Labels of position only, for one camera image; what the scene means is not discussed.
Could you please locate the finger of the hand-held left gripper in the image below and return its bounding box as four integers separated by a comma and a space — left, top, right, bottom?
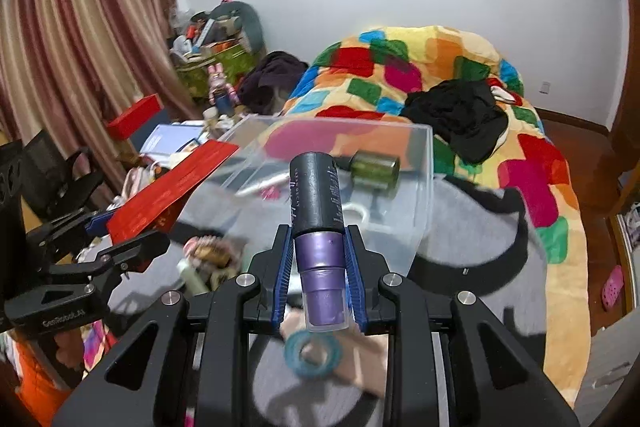
25, 206, 126, 258
2, 231, 171, 339

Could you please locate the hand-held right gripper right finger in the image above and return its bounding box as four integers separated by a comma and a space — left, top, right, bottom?
342, 224, 581, 427

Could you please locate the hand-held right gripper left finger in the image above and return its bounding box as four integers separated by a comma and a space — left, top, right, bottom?
50, 224, 301, 427

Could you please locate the purple lipstick with black cap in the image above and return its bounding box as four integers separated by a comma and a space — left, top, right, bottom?
289, 152, 348, 334

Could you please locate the clear plastic storage box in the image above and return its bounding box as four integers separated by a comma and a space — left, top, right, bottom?
172, 114, 435, 279

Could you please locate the black office chair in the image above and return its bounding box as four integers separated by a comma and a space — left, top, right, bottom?
22, 131, 105, 220

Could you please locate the pale green tube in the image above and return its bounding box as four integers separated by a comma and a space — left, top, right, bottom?
177, 257, 210, 296

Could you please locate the long red envelope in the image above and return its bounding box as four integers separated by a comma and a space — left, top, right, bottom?
106, 141, 240, 244

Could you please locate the white plastic hook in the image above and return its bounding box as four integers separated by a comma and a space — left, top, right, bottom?
344, 203, 372, 226

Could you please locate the brown cosmetic compact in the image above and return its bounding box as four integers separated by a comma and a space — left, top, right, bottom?
191, 241, 242, 269

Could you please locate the beige packet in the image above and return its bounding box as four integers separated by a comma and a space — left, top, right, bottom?
280, 312, 389, 399

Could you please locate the green glass jar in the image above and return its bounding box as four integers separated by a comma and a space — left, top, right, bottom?
349, 152, 402, 194

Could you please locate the blue notebook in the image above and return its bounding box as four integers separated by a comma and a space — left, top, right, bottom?
140, 123, 202, 156

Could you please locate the red box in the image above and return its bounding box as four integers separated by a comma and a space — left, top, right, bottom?
107, 93, 163, 140

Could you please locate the grey cloth with black stripe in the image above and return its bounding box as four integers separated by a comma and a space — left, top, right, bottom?
100, 174, 551, 427

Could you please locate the orange cloth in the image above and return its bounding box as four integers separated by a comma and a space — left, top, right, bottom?
15, 337, 87, 427

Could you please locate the pink plush rabbit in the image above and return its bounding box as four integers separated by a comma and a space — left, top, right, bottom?
207, 63, 233, 105

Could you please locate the dark purple clothing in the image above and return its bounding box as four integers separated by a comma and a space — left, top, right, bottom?
237, 51, 310, 115

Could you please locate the black clothing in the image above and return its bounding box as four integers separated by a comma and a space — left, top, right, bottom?
400, 79, 510, 165

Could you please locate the striped pink curtain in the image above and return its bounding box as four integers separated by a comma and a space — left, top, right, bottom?
0, 0, 197, 168

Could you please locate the green gift box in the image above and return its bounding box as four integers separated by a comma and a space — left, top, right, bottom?
172, 44, 252, 100

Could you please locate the colourful patchwork blanket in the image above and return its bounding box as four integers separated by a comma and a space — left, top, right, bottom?
282, 25, 592, 404

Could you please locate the pink clog shoe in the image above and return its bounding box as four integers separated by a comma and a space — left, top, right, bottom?
601, 265, 626, 312

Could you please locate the blue tape ring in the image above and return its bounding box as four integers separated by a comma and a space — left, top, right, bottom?
284, 332, 345, 379

